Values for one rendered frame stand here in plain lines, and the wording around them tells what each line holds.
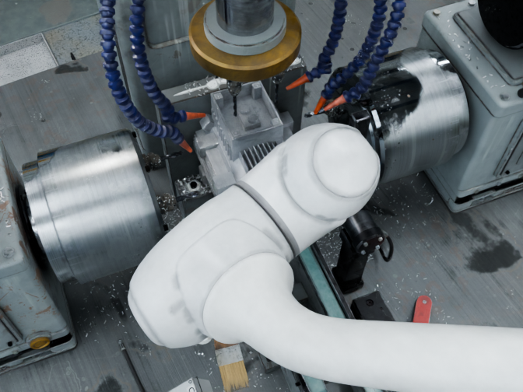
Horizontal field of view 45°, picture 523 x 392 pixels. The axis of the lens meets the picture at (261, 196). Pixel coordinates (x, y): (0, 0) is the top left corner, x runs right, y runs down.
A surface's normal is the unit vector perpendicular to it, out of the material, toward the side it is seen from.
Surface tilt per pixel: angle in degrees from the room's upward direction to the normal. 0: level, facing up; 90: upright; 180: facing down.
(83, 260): 73
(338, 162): 28
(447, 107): 43
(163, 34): 90
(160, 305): 38
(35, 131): 0
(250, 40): 0
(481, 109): 90
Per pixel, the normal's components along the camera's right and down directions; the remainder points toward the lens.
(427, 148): 0.36, 0.58
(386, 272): 0.01, -0.56
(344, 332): -0.32, -0.73
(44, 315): 0.37, 0.77
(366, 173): 0.47, 0.03
